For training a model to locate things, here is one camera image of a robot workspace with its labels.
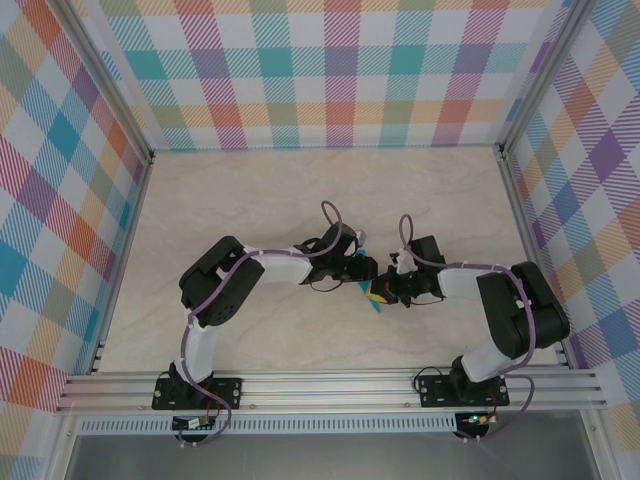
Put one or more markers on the blue paper sheet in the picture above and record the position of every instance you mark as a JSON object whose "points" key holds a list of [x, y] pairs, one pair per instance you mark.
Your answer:
{"points": [[375, 306]]}

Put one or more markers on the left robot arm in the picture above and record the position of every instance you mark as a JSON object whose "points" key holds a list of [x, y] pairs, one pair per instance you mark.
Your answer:
{"points": [[285, 268]]}

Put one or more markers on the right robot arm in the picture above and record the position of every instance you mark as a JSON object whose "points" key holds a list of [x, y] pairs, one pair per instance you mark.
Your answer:
{"points": [[460, 284]]}

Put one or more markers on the circuit board with green light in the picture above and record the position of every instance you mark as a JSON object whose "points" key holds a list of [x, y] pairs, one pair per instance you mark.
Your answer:
{"points": [[475, 419]]}

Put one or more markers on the grey metal shelf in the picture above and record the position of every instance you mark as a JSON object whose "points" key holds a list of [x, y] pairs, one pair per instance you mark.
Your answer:
{"points": [[325, 460]]}

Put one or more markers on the small black circuit board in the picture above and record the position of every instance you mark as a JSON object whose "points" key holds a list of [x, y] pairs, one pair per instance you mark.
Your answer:
{"points": [[192, 424]]}

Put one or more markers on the aluminium table side rail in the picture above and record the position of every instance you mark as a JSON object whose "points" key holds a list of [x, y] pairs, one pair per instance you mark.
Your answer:
{"points": [[123, 265], [517, 200]]}

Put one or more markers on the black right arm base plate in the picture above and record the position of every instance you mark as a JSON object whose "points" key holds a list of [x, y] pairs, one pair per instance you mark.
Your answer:
{"points": [[432, 392]]}

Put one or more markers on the aluminium mounting rail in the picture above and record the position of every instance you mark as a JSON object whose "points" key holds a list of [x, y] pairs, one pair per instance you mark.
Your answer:
{"points": [[325, 387]]}

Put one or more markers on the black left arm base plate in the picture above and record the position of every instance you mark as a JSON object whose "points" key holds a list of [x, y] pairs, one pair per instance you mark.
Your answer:
{"points": [[230, 392]]}

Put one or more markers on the aluminium frame post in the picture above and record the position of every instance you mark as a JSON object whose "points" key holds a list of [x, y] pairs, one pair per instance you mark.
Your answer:
{"points": [[119, 82], [537, 75]]}

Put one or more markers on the aluminium frame leg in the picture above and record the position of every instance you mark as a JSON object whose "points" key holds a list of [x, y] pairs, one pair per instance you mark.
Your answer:
{"points": [[62, 450], [597, 450]]}

